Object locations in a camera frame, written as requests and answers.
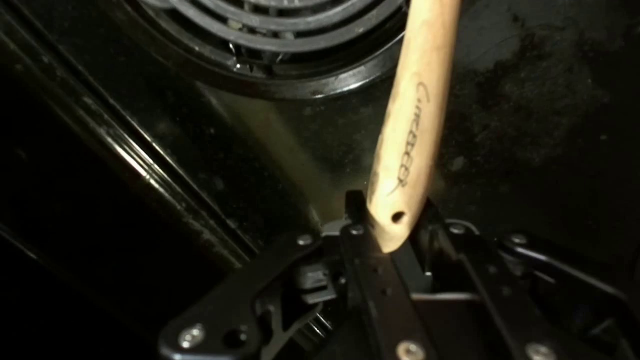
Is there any black electric stove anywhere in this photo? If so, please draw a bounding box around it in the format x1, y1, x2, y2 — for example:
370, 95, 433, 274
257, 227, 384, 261
0, 0, 640, 360

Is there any black coil burner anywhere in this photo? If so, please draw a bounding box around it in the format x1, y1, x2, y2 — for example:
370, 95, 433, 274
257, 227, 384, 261
121, 0, 409, 102

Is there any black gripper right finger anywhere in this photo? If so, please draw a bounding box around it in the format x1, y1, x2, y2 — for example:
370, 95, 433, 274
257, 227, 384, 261
416, 199, 638, 360

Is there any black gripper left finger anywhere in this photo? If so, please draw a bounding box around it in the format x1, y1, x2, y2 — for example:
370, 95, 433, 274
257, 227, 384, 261
158, 188, 436, 360

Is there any wooden cooking spoon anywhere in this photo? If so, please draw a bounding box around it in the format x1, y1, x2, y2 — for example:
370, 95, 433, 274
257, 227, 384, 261
363, 0, 464, 257

